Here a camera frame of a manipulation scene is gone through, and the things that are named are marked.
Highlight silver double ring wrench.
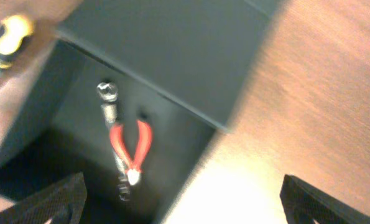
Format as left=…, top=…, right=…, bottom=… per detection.
left=96, top=82, right=131, bottom=202

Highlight small red pliers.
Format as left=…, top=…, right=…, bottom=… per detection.
left=120, top=119, right=154, bottom=186

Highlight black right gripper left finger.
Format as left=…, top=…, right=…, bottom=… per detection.
left=0, top=172, right=87, bottom=224

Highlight yellow black stubby screwdriver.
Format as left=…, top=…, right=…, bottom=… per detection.
left=0, top=14, right=36, bottom=74

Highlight black open box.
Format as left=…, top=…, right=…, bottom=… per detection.
left=0, top=1, right=281, bottom=223

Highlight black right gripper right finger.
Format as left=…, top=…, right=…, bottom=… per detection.
left=280, top=174, right=370, bottom=224

